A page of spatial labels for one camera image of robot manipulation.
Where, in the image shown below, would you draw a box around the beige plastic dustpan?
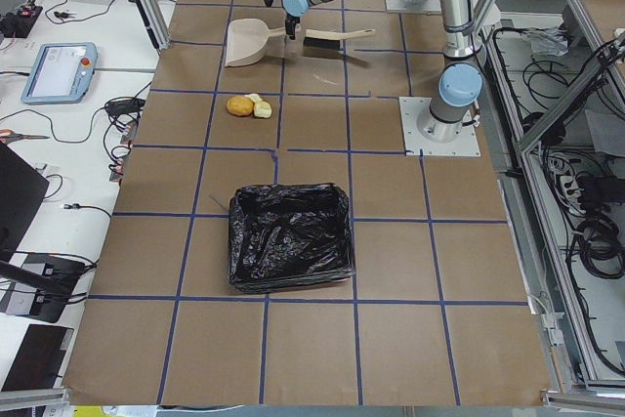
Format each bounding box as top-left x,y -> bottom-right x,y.
225,19 -> 286,67

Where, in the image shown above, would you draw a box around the near blue teach pendant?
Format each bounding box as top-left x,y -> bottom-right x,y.
21,42 -> 99,104

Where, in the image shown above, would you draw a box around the bin with black trash bag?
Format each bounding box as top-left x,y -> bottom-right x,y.
229,183 -> 355,293

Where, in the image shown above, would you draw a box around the pale bread chunk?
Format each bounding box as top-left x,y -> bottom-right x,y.
246,93 -> 264,104

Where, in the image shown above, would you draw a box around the black monitor stand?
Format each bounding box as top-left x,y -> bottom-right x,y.
1,253 -> 86,323

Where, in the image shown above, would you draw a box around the brown round bread roll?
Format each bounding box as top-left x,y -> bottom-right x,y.
227,95 -> 254,117

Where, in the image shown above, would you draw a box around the cream hand brush black bristles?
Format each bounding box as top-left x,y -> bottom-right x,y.
302,28 -> 376,53

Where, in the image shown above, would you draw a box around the black laptop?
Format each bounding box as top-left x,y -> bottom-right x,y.
2,324 -> 74,392

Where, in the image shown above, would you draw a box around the yellow bread chunk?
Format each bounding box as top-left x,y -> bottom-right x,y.
253,101 -> 272,119

